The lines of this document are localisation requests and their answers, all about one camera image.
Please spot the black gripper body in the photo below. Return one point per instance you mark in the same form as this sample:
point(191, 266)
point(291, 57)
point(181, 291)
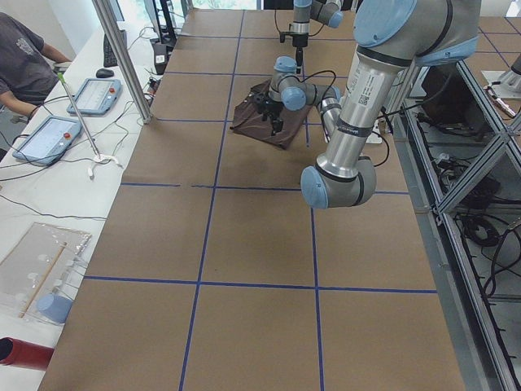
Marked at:
point(271, 110)
point(299, 41)

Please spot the dark brown t-shirt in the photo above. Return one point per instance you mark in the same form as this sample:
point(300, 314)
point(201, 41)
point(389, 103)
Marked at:
point(247, 121)

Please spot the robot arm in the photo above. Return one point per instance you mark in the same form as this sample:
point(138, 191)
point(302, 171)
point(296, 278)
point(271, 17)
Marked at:
point(390, 36)
point(328, 13)

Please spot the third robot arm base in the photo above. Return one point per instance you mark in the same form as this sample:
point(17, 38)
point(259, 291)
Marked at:
point(504, 84)

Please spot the black keyboard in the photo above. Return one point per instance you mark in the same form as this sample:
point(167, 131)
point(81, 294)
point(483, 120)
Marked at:
point(109, 56)

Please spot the black computer mouse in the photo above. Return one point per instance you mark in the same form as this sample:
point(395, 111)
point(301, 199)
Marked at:
point(104, 73)

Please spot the far teach pendant tablet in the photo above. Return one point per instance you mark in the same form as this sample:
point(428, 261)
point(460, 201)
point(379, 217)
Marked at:
point(96, 96)

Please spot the teach pendant tablet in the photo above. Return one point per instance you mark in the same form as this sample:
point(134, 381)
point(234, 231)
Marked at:
point(49, 141)
point(96, 96)

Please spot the long metal rod tool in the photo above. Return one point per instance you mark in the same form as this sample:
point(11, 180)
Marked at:
point(97, 154)

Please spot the near teach pendant tablet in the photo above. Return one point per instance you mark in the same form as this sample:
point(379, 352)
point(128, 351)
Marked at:
point(49, 141)

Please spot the seated person grey shirt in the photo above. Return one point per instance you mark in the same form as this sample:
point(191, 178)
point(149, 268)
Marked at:
point(26, 77)

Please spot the wooden stick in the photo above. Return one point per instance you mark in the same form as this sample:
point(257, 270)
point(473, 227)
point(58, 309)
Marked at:
point(42, 280)

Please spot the clear plastic sheet bag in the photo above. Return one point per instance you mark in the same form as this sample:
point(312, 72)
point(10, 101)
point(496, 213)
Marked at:
point(24, 265)

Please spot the blue plastic cup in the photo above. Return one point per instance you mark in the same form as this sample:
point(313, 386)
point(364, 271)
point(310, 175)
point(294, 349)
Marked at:
point(54, 307)

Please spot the red cylinder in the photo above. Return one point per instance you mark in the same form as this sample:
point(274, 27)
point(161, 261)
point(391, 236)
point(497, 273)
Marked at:
point(23, 354)

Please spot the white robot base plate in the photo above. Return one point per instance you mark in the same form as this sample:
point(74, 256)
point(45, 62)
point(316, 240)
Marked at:
point(377, 132)

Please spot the aluminium frame post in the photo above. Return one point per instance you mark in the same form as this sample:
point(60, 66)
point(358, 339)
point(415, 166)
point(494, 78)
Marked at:
point(111, 29)

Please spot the aluminium frame rack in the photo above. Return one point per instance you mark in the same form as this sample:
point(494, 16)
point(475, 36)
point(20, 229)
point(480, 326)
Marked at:
point(462, 159)

